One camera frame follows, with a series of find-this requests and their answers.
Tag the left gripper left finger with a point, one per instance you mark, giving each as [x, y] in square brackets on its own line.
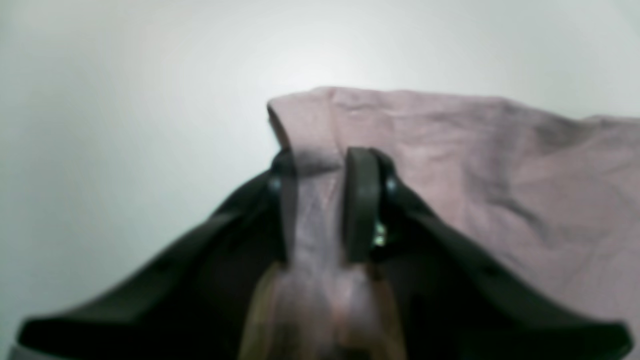
[192, 300]

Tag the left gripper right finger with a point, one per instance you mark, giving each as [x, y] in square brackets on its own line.
[454, 300]

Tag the mauve t-shirt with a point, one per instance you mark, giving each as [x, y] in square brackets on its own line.
[553, 200]

